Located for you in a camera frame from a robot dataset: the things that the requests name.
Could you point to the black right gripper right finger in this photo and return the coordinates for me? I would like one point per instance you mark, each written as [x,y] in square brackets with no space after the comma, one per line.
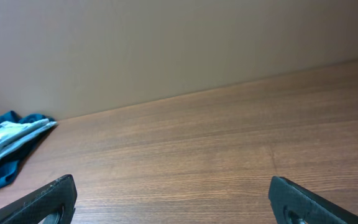
[292,204]

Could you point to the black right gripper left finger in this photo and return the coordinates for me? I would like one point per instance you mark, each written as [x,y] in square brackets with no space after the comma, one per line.
[52,203]

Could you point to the dark blue garment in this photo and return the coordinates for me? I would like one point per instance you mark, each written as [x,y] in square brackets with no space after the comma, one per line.
[9,166]

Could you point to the light blue denim shorts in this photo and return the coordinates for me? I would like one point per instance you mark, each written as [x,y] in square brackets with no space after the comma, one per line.
[15,135]

